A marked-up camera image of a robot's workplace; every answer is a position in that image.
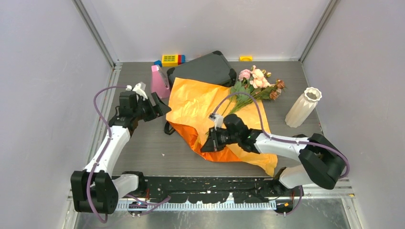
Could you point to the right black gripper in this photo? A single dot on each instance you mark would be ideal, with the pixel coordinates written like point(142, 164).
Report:
point(212, 144)

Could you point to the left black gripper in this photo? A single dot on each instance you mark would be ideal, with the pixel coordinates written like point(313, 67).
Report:
point(161, 108)

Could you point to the orange flower bouquet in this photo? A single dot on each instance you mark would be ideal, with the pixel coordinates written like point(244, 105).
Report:
point(191, 103)

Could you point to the remaining flower bunch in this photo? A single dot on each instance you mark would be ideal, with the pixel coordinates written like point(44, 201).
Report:
point(252, 85)

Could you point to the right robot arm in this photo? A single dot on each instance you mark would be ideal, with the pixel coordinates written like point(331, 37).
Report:
point(320, 162)

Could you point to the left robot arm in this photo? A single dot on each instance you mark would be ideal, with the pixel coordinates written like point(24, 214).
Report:
point(94, 189)

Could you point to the white ribbed vase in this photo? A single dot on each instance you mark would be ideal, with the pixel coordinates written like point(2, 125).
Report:
point(303, 107)

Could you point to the yellow toy block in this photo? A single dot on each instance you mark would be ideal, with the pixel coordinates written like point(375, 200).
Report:
point(170, 60)

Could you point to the red blue toy block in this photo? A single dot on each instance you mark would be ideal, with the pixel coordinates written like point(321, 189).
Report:
point(181, 59)

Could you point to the dark grey hard case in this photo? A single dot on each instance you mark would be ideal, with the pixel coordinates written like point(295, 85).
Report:
point(211, 68)

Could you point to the small yellow toy piece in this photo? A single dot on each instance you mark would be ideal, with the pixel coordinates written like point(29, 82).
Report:
point(245, 58)

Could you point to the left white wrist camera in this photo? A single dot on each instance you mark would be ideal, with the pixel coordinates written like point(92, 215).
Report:
point(139, 89)

